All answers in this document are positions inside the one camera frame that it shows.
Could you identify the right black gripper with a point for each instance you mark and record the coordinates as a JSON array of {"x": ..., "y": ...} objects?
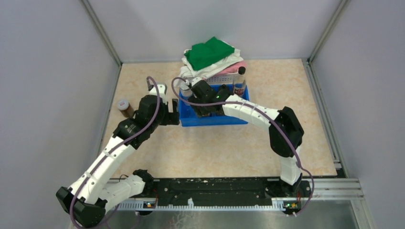
[{"x": 199, "y": 111}]

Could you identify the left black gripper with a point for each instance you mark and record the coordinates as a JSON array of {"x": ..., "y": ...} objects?
[{"x": 171, "y": 118}]

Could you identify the silver-lidded clear shaker bottle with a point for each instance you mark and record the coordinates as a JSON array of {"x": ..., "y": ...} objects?
[{"x": 185, "y": 89}]

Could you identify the blue plastic divided tray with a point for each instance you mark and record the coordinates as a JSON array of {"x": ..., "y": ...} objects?
[{"x": 188, "y": 118}]

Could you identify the black-capped squeeze bottle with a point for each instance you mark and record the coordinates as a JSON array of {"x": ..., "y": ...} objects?
[{"x": 225, "y": 87}]

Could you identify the tall dark sauce bottle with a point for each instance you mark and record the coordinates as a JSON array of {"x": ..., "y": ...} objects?
[{"x": 239, "y": 82}]

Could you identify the white-lidded brown spice jar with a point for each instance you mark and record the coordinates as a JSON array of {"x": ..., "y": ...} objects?
[{"x": 125, "y": 108}]

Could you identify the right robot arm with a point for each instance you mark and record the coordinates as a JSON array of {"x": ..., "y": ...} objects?
[{"x": 282, "y": 125}]

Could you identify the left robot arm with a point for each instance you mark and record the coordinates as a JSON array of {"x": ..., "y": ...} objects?
[{"x": 89, "y": 198}]

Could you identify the white folded cloth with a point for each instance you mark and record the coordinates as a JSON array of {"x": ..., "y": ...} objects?
[{"x": 187, "y": 71}]

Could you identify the white plastic basket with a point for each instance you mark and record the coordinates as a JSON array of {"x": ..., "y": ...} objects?
[{"x": 219, "y": 80}]

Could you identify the pink folded cloth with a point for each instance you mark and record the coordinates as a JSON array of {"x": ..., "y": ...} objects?
[{"x": 232, "y": 68}]

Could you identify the green folded cloth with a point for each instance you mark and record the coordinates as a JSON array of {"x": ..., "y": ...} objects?
[{"x": 202, "y": 55}]

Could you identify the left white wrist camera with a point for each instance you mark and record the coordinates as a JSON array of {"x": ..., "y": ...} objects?
[{"x": 160, "y": 90}]

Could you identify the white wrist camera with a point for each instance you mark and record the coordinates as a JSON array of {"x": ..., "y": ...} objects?
[
  {"x": 160, "y": 90},
  {"x": 190, "y": 82}
]

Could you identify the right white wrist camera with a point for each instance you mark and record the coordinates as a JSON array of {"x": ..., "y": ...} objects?
[{"x": 190, "y": 82}]

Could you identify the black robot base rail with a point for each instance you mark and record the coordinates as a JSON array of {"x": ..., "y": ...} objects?
[{"x": 239, "y": 194}]

